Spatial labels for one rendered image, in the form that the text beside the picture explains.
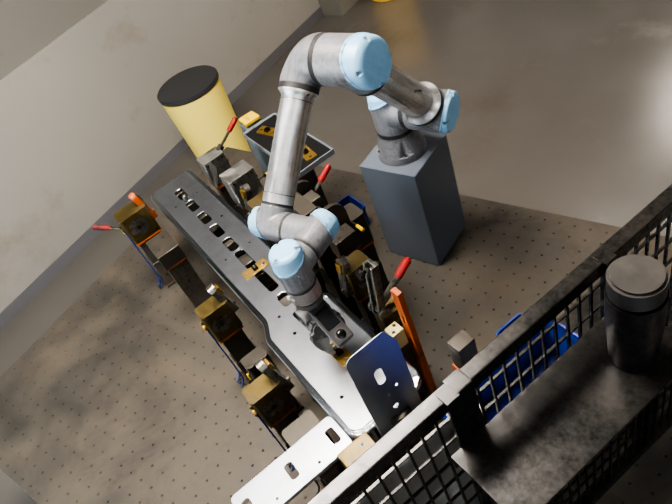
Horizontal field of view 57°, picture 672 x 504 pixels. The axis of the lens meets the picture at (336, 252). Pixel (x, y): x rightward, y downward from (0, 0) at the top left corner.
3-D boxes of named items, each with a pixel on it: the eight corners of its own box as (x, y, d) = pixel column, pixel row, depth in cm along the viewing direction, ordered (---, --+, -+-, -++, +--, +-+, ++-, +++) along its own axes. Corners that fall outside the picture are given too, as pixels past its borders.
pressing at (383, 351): (386, 445, 138) (341, 361, 114) (424, 411, 140) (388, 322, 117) (387, 446, 137) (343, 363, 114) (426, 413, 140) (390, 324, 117)
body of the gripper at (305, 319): (324, 305, 155) (308, 274, 147) (343, 324, 149) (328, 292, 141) (300, 324, 153) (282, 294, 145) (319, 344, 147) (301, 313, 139)
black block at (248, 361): (270, 419, 188) (230, 366, 168) (296, 397, 190) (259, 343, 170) (279, 430, 184) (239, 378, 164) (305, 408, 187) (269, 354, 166)
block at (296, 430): (308, 487, 169) (270, 439, 150) (342, 458, 172) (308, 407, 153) (323, 507, 164) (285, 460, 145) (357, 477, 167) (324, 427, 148)
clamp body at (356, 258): (369, 342, 196) (334, 265, 170) (395, 321, 199) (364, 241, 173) (382, 354, 192) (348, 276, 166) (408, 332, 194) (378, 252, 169)
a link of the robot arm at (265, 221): (274, 24, 142) (236, 235, 146) (313, 25, 136) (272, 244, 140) (305, 40, 151) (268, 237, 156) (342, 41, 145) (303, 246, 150)
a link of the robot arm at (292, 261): (308, 238, 132) (286, 267, 128) (324, 271, 139) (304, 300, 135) (280, 231, 136) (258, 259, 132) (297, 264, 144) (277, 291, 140)
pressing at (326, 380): (142, 200, 236) (140, 197, 235) (191, 167, 242) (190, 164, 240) (355, 445, 141) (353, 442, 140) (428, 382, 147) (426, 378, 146)
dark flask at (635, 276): (592, 356, 90) (590, 277, 78) (626, 324, 92) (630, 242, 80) (638, 387, 85) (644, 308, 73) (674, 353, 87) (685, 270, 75)
